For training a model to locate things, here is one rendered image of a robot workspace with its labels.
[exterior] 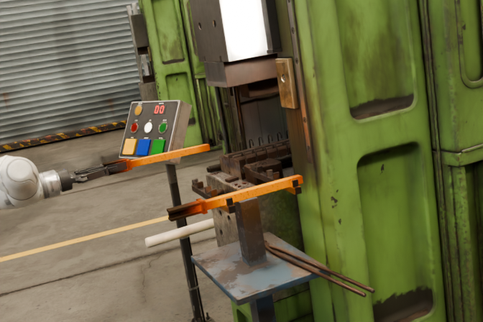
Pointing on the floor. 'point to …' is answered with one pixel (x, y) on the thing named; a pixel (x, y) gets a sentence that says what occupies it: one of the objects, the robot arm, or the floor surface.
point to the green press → (172, 47)
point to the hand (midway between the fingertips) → (116, 167)
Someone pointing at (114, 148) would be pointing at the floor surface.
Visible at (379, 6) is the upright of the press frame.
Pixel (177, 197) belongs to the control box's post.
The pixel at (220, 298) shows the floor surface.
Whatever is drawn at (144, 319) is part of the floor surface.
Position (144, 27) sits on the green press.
